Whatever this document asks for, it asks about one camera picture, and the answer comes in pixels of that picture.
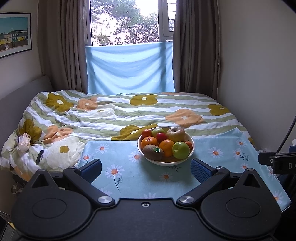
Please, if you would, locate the green apple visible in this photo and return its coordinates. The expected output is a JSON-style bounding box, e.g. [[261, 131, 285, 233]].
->
[[172, 142, 191, 160], [152, 128, 166, 138]]

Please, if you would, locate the large orange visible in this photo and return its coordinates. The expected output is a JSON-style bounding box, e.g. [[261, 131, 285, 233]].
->
[[159, 139, 175, 157]]

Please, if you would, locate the large yellowish apple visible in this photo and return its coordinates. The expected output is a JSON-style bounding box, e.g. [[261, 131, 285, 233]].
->
[[166, 127, 186, 143]]

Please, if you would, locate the brown kiwi with sticker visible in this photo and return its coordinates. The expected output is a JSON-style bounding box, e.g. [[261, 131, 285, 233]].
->
[[142, 145, 164, 161]]

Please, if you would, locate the red cherry tomato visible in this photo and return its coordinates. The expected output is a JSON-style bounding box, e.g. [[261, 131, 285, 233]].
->
[[156, 132, 168, 144]]

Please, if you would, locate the small tangerine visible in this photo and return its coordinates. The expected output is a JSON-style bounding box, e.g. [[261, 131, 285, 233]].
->
[[142, 129, 152, 138], [185, 141, 193, 150]]

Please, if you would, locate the blue daisy tablecloth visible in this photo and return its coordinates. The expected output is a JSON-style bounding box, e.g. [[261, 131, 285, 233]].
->
[[78, 128, 291, 210]]

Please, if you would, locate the black remote on bed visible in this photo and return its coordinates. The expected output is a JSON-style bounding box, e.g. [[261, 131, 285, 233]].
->
[[36, 150, 44, 165]]

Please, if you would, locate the floral striped duvet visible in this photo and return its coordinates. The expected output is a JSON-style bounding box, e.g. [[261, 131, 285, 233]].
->
[[1, 90, 247, 181]]

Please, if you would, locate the small tissue packet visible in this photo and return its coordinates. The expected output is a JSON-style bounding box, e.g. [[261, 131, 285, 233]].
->
[[17, 133, 31, 153]]

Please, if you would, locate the grey bed headboard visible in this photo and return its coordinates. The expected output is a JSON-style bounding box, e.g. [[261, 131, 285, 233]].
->
[[0, 76, 53, 147]]

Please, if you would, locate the light blue window cloth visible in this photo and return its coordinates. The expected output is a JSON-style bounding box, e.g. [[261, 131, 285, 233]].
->
[[85, 42, 175, 95]]

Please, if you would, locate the brown curtain right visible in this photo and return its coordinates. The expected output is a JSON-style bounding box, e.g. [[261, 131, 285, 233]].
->
[[173, 0, 220, 99]]

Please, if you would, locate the brown curtain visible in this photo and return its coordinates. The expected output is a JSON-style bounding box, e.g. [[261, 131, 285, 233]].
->
[[173, 0, 220, 99], [38, 1, 88, 92]]

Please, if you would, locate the brown curtain left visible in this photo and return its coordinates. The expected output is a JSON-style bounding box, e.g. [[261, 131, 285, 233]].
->
[[38, 1, 88, 92]]

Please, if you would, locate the window with trees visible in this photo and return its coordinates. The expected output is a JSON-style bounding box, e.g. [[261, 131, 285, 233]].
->
[[84, 0, 178, 46]]

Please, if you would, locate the black cable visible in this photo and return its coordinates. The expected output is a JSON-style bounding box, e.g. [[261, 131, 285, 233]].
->
[[276, 114, 296, 153]]

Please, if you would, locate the framed picture on wall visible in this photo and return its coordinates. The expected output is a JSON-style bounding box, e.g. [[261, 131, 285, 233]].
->
[[0, 13, 32, 58]]

